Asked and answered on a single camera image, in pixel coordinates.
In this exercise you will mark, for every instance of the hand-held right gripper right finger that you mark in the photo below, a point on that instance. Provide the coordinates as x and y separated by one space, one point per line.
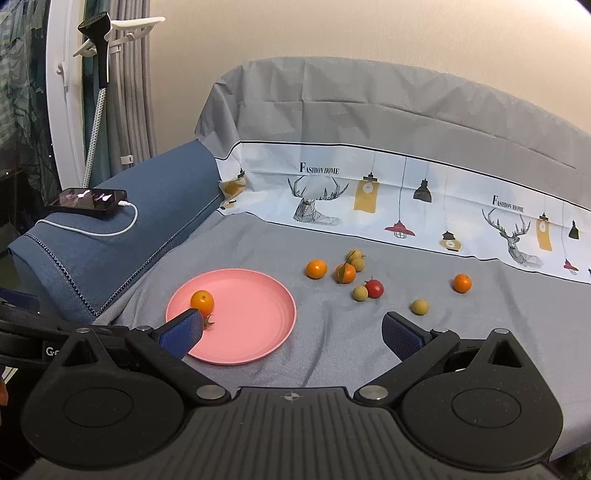
404 339

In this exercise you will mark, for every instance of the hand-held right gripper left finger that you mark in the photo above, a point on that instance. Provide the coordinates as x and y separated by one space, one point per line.
180 334

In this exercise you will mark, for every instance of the tan longan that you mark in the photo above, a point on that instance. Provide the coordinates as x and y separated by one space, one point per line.
358 265
419 306
360 292

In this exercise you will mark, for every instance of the small orange mandarin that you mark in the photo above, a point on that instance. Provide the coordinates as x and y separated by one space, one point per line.
462 283
316 269
202 301

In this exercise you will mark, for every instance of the pink round plate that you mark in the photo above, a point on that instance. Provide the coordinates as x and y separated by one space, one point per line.
249 314

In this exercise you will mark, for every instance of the orange mandarin with leaf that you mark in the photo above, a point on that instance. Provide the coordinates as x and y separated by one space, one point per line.
346 273

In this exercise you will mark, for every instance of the longan with stem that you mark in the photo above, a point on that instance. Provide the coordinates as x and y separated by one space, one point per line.
354 254

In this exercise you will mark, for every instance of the blue folded blanket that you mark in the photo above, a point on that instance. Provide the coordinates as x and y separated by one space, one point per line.
152 198

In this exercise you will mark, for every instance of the black smartphone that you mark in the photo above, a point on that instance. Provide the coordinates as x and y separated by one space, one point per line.
87 198

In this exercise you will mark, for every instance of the dark glass door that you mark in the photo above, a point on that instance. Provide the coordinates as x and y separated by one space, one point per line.
23 115

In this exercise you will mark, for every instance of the grey printed sofa cover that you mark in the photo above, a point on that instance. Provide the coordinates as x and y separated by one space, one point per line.
369 115

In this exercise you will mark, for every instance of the grey curtain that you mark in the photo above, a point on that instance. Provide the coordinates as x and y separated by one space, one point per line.
134 92

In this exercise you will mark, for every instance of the white clothes hanger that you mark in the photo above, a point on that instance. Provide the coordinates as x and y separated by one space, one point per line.
138 23

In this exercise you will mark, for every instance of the black garment steamer head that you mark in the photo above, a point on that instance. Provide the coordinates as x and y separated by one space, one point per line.
94 27

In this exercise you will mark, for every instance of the white door frame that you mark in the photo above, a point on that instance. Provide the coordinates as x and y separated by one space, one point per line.
69 115

